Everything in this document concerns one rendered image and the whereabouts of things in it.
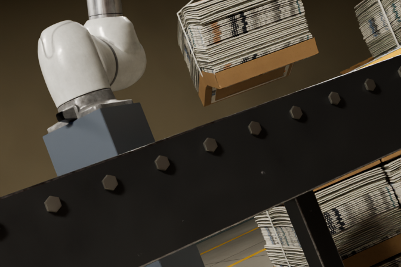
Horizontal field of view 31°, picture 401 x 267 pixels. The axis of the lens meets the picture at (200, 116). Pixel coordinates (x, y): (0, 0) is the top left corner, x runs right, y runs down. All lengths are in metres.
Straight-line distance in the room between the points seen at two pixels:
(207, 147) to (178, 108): 8.41
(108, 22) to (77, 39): 0.18
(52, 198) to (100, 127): 1.08
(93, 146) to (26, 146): 6.64
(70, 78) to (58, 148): 0.18
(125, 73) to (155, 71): 7.18
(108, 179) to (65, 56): 1.16
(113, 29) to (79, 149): 0.39
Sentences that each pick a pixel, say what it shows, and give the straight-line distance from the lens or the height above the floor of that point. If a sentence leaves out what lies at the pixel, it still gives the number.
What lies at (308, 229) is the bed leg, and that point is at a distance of 1.48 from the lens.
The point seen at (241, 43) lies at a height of 1.03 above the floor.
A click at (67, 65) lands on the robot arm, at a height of 1.14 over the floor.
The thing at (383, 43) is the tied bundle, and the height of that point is 0.92.
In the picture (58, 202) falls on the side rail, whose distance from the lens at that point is 0.74.
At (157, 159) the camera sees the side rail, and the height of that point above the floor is 0.78.
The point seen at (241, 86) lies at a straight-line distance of 2.10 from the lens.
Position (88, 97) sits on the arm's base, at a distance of 1.88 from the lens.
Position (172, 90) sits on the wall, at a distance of 9.26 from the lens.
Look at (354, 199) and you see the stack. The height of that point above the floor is 0.55.
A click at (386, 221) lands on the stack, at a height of 0.46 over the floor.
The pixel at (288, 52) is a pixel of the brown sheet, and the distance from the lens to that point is 1.89.
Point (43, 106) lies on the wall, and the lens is 8.63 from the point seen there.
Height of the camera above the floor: 0.74
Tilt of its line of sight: 5 degrees up
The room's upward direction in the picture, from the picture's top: 22 degrees counter-clockwise
